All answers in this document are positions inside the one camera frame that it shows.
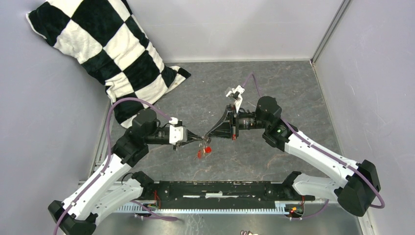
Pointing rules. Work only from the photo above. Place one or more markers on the black white checkered cloth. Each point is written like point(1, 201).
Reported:
point(106, 39)

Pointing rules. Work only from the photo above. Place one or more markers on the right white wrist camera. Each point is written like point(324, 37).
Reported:
point(236, 95)

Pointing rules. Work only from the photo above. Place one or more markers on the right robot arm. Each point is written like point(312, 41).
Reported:
point(321, 155)

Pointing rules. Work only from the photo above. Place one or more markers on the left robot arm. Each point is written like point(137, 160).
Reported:
point(107, 168)

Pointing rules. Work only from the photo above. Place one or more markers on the aluminium frame rail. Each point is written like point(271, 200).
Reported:
point(146, 209)

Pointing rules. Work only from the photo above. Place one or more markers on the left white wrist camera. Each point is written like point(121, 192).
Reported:
point(177, 132)

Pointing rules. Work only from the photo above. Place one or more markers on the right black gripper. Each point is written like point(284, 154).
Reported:
point(228, 120)

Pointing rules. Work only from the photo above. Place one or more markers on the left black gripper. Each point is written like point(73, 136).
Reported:
point(190, 137)

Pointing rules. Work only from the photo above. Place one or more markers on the red key tag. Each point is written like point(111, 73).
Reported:
point(203, 151)

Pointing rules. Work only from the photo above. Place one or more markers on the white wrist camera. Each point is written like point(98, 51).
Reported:
point(177, 132)
point(236, 95)

